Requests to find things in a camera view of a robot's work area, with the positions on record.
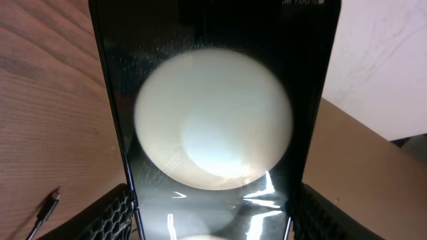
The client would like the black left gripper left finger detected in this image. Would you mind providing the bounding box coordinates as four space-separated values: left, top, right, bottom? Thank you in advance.
39 183 133 240

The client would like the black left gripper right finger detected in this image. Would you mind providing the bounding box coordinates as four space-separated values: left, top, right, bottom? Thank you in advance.
292 183 384 240

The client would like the black smartphone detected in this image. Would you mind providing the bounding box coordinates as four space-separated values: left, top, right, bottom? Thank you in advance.
89 0 342 239

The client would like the black charging cable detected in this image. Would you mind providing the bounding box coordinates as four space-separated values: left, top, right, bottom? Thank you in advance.
25 191 61 240

